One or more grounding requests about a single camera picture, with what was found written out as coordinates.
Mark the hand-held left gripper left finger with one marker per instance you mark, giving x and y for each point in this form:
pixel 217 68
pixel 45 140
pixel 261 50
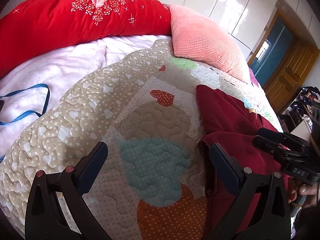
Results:
pixel 93 165

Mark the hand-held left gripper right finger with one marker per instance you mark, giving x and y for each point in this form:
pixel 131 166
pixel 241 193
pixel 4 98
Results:
pixel 225 167

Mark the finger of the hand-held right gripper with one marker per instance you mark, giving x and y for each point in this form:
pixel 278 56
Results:
pixel 268 143
pixel 280 135

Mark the maroon knit garment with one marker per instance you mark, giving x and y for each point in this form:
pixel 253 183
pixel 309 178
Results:
pixel 225 110

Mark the shelf with clothes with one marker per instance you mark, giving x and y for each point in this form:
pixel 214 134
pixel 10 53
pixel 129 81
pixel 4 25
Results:
pixel 290 116

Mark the pile of clothes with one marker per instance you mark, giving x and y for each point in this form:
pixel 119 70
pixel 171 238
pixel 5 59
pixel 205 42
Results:
pixel 310 95

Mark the person's right hand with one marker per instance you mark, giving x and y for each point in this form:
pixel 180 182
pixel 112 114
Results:
pixel 308 192

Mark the white cabinet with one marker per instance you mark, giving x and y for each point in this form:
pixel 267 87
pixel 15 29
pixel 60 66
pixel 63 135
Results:
pixel 301 130

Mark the heart pattern quilted bedspread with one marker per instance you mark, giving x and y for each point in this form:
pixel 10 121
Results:
pixel 150 155

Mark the wooden door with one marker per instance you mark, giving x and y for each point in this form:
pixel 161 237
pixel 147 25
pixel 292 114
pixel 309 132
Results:
pixel 292 75

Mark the purple towel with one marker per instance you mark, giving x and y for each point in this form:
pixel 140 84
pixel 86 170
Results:
pixel 253 78

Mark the white fleece blanket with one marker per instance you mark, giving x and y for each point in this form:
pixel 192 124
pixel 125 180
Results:
pixel 62 62

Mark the red floral quilt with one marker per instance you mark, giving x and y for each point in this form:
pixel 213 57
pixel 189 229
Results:
pixel 62 25

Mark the glossy white wardrobe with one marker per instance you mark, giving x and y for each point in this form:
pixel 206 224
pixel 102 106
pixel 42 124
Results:
pixel 212 0

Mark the wooden door frame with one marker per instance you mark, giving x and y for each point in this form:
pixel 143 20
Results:
pixel 288 25

